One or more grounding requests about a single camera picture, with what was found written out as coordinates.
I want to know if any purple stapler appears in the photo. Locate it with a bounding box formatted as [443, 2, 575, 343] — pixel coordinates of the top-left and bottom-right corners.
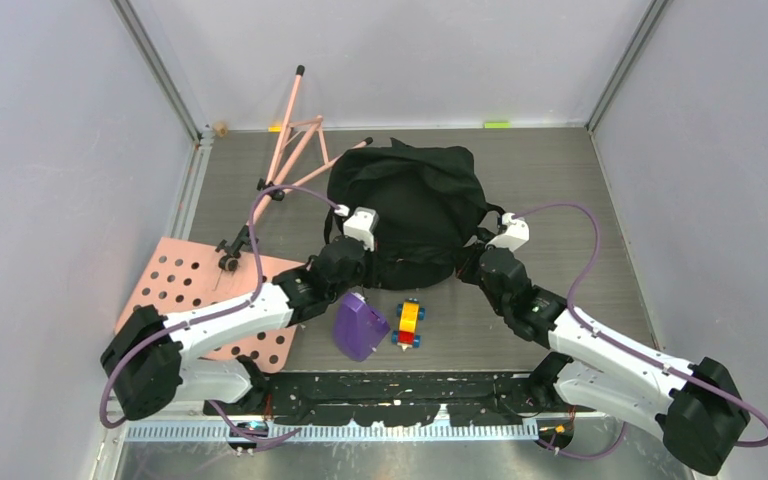
[332, 292, 390, 362]

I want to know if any black backpack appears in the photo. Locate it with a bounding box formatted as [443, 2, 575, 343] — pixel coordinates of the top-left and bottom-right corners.
[326, 139, 505, 291]

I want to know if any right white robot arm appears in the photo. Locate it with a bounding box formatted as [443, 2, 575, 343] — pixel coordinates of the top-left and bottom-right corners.
[456, 244, 750, 476]

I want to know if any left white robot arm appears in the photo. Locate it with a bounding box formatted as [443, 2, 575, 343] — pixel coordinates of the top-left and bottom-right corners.
[99, 236, 374, 428]

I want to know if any colourful toy block car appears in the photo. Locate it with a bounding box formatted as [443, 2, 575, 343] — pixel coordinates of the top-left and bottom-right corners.
[391, 298, 426, 350]

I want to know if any pink tripod stand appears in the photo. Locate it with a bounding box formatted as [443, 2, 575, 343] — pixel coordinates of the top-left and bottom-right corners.
[215, 64, 341, 272]

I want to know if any pink perforated stand board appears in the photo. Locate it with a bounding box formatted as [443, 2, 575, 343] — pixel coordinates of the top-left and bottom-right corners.
[114, 237, 296, 374]

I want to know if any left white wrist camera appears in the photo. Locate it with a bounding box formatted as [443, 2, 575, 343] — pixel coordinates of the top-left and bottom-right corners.
[336, 204, 379, 252]

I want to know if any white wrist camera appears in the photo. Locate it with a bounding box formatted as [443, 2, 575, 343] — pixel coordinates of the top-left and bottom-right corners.
[487, 213, 530, 252]
[336, 204, 379, 252]

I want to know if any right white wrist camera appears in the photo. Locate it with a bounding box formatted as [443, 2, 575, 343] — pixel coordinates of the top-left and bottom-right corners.
[487, 213, 530, 252]

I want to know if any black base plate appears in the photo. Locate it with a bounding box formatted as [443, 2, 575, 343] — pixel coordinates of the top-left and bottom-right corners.
[221, 371, 573, 427]

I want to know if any aluminium frame rail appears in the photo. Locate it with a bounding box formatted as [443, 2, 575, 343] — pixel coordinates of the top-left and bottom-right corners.
[99, 374, 717, 480]

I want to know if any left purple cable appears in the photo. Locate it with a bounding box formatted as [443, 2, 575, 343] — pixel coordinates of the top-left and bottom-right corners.
[97, 185, 352, 455]

